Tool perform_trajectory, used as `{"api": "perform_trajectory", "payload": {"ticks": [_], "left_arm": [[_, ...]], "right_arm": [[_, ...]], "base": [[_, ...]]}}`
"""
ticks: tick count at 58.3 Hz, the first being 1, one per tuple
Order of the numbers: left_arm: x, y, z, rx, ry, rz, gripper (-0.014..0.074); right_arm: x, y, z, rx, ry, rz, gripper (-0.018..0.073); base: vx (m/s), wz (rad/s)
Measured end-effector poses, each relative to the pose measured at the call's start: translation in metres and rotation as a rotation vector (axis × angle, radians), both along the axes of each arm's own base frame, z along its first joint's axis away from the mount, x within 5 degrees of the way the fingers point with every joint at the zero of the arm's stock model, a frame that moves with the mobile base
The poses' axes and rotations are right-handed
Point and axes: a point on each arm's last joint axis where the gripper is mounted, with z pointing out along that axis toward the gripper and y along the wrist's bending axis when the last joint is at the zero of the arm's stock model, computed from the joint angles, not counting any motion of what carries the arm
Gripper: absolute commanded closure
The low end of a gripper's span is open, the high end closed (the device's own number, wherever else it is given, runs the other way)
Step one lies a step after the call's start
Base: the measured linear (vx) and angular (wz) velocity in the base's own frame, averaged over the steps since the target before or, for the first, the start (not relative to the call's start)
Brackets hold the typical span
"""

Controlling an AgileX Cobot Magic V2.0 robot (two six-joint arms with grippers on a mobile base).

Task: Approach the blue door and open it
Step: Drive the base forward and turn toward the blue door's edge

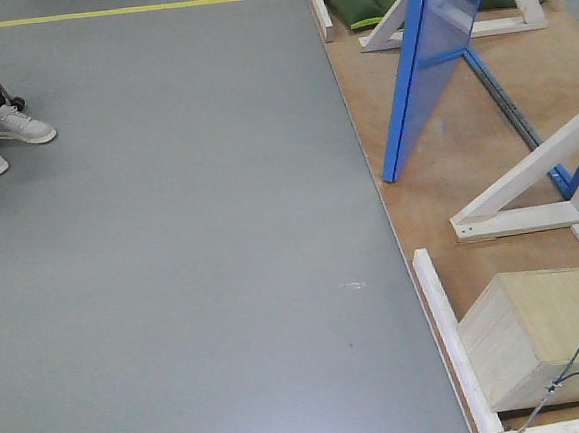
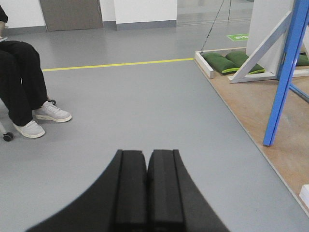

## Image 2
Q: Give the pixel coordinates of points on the white sneaker nearer camera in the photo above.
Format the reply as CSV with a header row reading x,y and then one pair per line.
x,y
30,130

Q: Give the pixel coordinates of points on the green floor sign sticker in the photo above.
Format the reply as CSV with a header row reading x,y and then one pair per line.
x,y
238,37

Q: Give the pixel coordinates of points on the blue door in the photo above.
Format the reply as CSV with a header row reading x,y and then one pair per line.
x,y
292,47

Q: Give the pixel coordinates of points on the grey-brown wooden door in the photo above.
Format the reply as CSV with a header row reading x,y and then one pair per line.
x,y
71,14

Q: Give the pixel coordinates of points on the green sandbag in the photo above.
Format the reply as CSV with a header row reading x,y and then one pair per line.
x,y
239,57
302,60
220,63

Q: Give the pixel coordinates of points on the white wooden door frame stand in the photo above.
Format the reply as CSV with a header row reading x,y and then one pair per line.
x,y
267,35

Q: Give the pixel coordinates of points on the right green sandbag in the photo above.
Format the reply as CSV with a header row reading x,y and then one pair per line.
x,y
239,57

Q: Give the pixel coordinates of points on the black tripod leg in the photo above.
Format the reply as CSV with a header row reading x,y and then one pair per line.
x,y
214,21

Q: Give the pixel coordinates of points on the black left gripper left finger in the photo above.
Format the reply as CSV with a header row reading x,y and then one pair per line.
x,y
115,202

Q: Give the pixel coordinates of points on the office chair base with castors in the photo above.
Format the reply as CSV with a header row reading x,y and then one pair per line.
x,y
8,136

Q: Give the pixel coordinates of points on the yellow floor tape line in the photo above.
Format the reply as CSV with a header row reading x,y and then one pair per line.
x,y
117,64

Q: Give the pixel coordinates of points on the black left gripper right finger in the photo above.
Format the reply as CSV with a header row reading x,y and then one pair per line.
x,y
175,203

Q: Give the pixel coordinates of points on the left green sandbag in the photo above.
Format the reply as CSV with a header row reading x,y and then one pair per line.
x,y
220,63

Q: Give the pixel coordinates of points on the plywood base platform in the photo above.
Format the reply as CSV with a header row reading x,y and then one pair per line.
x,y
251,104

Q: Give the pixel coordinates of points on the seated person in black trousers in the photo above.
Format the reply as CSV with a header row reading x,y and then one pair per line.
x,y
22,85

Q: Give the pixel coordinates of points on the white sneaker farther back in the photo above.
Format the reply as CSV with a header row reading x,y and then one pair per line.
x,y
48,111

